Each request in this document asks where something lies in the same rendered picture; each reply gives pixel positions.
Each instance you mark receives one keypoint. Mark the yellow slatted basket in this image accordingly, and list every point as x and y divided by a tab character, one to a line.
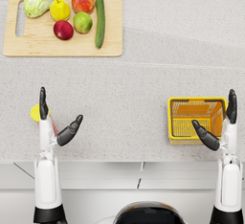
191	119

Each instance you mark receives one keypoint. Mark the wooden cutting board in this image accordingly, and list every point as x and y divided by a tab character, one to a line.
63	46

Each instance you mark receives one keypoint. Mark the dark red apple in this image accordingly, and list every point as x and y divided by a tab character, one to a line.
63	30

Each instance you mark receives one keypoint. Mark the green apple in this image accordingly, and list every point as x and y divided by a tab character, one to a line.
83	22

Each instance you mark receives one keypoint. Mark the dark round robot body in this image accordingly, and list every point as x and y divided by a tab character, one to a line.
148	214

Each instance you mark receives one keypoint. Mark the yellow lemon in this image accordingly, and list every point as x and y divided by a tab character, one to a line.
59	10

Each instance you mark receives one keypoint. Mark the green cucumber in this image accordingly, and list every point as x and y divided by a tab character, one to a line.
100	20

